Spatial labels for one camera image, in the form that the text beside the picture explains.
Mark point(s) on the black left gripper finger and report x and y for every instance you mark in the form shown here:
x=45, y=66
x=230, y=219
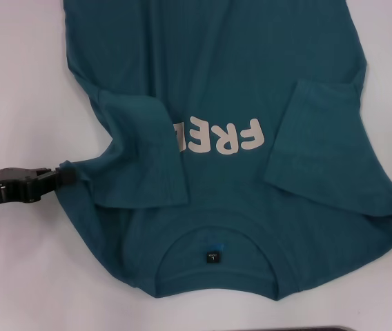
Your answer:
x=44, y=170
x=66, y=176

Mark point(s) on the teal t-shirt with FREE print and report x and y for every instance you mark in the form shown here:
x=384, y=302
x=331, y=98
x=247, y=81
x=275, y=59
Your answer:
x=216, y=69

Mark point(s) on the black flat panel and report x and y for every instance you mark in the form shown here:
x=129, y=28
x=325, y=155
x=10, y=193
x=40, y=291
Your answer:
x=323, y=329

